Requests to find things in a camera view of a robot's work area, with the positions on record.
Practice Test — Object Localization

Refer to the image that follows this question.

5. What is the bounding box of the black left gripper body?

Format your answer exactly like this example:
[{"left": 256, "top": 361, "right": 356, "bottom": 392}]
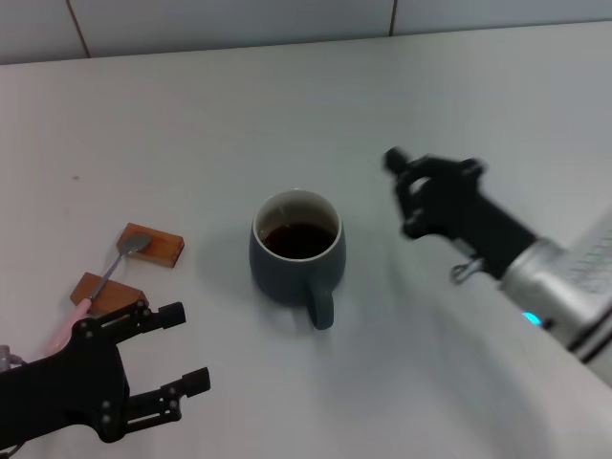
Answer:
[{"left": 0, "top": 317, "right": 133, "bottom": 444}]

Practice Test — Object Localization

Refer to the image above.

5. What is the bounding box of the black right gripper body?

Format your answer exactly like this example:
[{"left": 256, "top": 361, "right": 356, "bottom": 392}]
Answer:
[{"left": 423, "top": 174, "right": 536, "bottom": 279}]

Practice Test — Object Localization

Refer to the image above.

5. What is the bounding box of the pink handled metal spoon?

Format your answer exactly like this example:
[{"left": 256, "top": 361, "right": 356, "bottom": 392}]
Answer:
[{"left": 45, "top": 233, "right": 152, "bottom": 355}]

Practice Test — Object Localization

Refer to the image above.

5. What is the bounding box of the grey ceramic cup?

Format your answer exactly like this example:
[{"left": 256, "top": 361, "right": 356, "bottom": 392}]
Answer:
[{"left": 247, "top": 188, "right": 346, "bottom": 331}]

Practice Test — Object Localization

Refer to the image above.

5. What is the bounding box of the plain wooden block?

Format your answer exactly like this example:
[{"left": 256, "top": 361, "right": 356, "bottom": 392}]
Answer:
[{"left": 69, "top": 272, "right": 147, "bottom": 316}]

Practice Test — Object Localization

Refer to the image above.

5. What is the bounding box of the stained wooden block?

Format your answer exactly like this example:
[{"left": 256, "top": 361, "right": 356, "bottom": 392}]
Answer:
[{"left": 116, "top": 222, "right": 186, "bottom": 270}]

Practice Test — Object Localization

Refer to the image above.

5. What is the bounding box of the dark coffee liquid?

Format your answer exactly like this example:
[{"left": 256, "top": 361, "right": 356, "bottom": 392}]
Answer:
[{"left": 261, "top": 222, "right": 339, "bottom": 259}]

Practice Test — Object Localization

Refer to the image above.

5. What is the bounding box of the right gripper cable connector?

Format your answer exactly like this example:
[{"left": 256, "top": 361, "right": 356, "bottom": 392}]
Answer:
[{"left": 451, "top": 257, "right": 487, "bottom": 284}]

